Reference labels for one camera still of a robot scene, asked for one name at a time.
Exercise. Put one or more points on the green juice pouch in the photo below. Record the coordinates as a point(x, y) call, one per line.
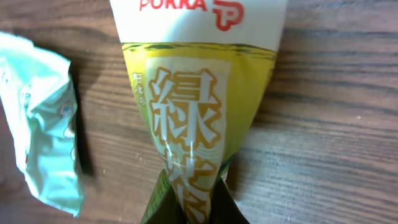
point(198, 70)

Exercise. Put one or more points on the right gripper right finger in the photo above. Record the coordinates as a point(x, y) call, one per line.
point(223, 208)

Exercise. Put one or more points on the teal snack packet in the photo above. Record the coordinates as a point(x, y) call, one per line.
point(39, 102)

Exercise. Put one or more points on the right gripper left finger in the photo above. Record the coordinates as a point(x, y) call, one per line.
point(163, 207)

